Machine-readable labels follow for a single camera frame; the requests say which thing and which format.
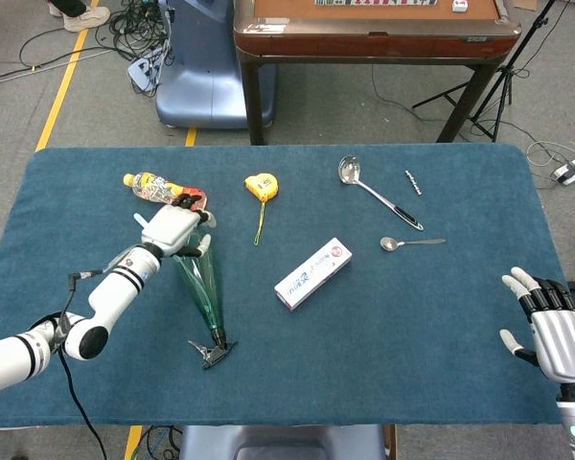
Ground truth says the white power strip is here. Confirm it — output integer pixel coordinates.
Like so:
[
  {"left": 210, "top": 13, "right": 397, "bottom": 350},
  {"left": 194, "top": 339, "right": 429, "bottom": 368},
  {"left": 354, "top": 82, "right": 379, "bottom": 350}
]
[{"left": 553, "top": 151, "right": 575, "bottom": 187}]

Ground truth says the blue-grey robot torso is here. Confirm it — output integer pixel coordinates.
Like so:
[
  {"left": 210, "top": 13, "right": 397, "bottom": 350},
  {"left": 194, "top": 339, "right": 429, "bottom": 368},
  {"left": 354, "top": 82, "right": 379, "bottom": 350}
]
[{"left": 179, "top": 424, "right": 387, "bottom": 460}]

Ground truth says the black tripod stand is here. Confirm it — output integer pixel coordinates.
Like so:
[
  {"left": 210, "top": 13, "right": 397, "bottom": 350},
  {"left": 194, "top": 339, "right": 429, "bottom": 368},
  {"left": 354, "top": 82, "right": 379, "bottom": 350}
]
[{"left": 411, "top": 0, "right": 557, "bottom": 144}]

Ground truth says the green transparent spray bottle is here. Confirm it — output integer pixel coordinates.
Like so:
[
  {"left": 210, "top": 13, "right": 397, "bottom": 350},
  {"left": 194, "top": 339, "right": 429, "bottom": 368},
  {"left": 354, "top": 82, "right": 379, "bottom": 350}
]
[{"left": 172, "top": 224, "right": 239, "bottom": 371}]

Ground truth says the yellow tape measure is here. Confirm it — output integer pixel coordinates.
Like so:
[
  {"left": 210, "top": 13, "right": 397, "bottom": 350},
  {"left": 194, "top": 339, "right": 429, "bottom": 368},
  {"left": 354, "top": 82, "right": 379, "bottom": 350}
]
[{"left": 243, "top": 172, "right": 280, "bottom": 246}]

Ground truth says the black floor cable bundle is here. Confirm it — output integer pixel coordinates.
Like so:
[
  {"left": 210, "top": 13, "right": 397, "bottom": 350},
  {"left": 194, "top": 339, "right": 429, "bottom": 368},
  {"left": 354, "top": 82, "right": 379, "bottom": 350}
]
[{"left": 107, "top": 0, "right": 173, "bottom": 63}]

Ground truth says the white pink toothpaste box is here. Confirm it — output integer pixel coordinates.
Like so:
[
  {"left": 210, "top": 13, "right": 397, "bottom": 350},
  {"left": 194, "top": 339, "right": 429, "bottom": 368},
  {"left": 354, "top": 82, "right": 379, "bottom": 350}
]
[{"left": 273, "top": 237, "right": 354, "bottom": 312}]

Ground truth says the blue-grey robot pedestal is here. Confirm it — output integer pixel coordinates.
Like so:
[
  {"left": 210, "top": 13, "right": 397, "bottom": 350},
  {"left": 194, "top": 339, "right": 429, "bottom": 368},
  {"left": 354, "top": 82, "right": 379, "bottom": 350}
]
[{"left": 153, "top": 0, "right": 277, "bottom": 129}]

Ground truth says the steel ladle black grip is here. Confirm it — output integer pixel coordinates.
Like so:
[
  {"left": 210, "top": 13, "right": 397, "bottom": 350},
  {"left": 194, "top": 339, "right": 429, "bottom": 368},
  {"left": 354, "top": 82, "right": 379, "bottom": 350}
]
[{"left": 337, "top": 154, "right": 425, "bottom": 232}]

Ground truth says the short ridged metal rod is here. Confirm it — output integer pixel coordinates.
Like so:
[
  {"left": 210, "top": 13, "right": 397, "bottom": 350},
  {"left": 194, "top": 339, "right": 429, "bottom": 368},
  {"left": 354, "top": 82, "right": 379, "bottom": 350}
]
[{"left": 403, "top": 170, "right": 424, "bottom": 196}]

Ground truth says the blue table cloth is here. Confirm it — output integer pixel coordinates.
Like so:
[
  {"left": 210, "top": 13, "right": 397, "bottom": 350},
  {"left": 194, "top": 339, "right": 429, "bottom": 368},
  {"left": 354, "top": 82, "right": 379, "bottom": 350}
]
[{"left": 0, "top": 142, "right": 569, "bottom": 427}]

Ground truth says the brown mahjong table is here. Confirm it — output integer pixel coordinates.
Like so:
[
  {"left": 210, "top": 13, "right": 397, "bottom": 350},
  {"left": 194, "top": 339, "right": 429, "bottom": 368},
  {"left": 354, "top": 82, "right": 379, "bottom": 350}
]
[{"left": 233, "top": 0, "right": 522, "bottom": 146}]

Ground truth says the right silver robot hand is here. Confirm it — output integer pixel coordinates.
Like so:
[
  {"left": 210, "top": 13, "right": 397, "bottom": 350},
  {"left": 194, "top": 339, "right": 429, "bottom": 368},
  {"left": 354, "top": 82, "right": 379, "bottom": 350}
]
[{"left": 499, "top": 266, "right": 575, "bottom": 384}]

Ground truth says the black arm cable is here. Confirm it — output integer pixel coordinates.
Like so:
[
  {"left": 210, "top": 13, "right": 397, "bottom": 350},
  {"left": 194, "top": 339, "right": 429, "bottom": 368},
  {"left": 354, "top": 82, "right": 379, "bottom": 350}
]
[{"left": 52, "top": 270, "right": 109, "bottom": 460}]

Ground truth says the orange labelled drink bottle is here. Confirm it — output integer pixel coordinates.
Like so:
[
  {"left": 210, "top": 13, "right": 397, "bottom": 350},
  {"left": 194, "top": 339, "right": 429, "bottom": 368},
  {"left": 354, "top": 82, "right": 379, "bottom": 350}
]
[{"left": 123, "top": 172, "right": 207, "bottom": 212}]

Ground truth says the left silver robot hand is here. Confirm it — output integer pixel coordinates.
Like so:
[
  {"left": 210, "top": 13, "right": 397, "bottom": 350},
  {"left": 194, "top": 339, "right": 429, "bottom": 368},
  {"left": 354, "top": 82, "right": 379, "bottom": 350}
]
[{"left": 141, "top": 194, "right": 217, "bottom": 259}]

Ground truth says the blue-grey power strip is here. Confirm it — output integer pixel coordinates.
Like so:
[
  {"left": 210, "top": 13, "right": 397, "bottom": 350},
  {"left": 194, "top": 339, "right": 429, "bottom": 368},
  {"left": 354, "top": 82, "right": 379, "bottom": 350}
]
[{"left": 126, "top": 47, "right": 167, "bottom": 92}]

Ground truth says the small steel spoon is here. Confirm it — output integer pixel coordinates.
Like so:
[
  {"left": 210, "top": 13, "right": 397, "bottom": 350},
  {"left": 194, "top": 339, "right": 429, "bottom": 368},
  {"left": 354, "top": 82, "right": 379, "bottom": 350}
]
[{"left": 379, "top": 236, "right": 447, "bottom": 252}]

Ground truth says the person in black trousers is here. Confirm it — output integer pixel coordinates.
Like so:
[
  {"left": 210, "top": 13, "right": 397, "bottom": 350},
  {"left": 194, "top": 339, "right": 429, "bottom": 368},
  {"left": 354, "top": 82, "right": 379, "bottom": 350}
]
[{"left": 47, "top": 0, "right": 111, "bottom": 34}]

